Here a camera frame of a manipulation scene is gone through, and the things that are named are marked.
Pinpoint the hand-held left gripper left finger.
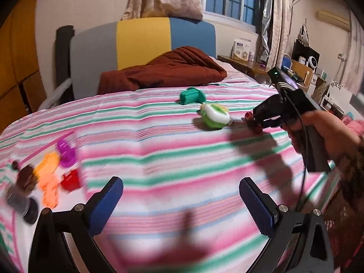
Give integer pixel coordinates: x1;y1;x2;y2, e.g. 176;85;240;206
28;176;124;273

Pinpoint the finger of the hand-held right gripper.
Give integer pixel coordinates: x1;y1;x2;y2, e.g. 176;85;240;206
260;118;285;130
253;94;285;120

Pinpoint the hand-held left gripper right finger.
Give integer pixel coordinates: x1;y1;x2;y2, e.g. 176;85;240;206
239;177;334;273

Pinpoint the dark red round toy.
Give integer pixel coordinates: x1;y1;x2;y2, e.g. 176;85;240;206
245;112;264;134

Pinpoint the red plastic toy cup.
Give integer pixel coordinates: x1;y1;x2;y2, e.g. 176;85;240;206
60;170;82;192

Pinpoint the green and white toy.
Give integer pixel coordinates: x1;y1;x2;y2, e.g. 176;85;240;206
198;103;234;130

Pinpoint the orange ridged plastic toy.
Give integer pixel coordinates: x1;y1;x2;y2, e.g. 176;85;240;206
38;176;61;209

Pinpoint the purple plastic toy cup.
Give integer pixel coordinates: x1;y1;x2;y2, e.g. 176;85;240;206
57;139;78;168

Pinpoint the orange plastic toy cup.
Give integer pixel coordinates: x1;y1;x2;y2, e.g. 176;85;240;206
33;152;61;180

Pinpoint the dark green plastic toy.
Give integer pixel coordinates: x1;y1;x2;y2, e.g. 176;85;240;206
179;88;206;105

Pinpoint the brown spiky toy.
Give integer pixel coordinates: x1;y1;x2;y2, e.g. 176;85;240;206
15;165;38;192

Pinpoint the grey and black round toy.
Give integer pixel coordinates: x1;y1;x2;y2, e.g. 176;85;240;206
6;186;39;225

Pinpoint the person's right forearm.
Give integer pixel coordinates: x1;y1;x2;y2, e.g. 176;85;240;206
324;148;364;265

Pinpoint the person's right hand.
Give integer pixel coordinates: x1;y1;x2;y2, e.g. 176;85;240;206
287;110;363;162

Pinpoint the brown cardboard box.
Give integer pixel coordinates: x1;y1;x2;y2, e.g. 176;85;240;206
291;60;313;84

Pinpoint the wooden nightstand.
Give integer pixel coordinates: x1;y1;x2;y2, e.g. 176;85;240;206
217;55;274;83

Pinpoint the white cardboard box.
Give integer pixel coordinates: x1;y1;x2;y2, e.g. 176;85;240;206
233;39;252;61

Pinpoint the pink cloth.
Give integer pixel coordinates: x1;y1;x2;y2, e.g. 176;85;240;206
341;114;364;137

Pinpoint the striped pink green bedsheet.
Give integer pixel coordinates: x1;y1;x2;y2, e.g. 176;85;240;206
0;71;342;273

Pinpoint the silver and beige curtain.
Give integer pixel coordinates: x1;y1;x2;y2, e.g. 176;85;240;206
257;0;291;66

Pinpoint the rust brown blanket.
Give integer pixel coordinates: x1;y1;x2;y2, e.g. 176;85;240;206
98;46;228;95

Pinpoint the grey yellow blue headboard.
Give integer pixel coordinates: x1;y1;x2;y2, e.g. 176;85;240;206
70;17;217;101

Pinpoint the orange wooden wardrobe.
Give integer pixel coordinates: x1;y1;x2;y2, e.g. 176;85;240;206
0;0;48;131

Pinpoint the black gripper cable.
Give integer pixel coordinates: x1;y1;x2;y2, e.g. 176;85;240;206
284;91;310;214

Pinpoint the wall air conditioner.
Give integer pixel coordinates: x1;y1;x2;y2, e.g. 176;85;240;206
317;10;352;32

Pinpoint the white bed frame rail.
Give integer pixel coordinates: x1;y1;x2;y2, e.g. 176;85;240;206
38;78;73;111

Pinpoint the black bed post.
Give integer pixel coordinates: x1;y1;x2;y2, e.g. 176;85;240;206
55;25;75;92

